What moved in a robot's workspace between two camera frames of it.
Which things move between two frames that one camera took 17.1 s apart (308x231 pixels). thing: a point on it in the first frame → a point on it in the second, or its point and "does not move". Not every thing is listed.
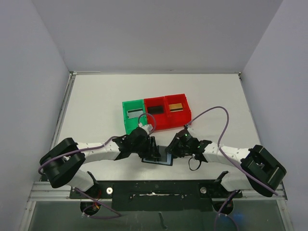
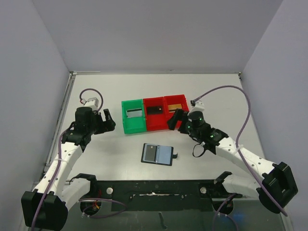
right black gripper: x=173 y=147 → x=182 y=123
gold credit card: x=175 y=107 does not move
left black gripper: x=154 y=147 → x=101 y=122
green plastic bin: x=132 y=123 does not move
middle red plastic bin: x=158 y=121 does not move
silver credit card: x=134 y=113 does not move
